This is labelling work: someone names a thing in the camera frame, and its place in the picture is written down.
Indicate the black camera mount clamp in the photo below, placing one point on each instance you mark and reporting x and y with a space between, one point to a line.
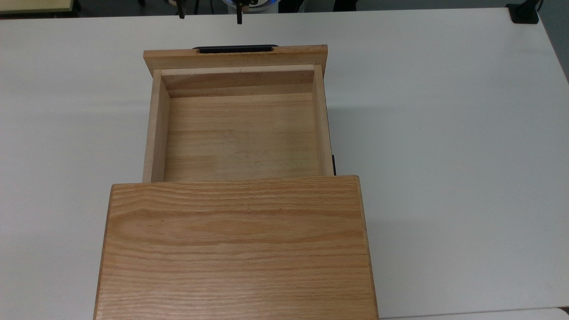
523 14

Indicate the wooden sliding drawer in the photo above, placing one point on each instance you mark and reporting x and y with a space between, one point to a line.
240 133

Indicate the yellow wooden desk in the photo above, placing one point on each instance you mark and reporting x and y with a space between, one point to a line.
31 5

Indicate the wooden drawer cabinet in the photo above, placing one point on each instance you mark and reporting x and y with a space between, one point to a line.
235 249

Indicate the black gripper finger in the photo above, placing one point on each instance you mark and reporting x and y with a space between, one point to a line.
181 10
239 13

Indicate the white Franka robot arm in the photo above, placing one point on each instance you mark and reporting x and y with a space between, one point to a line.
262 5

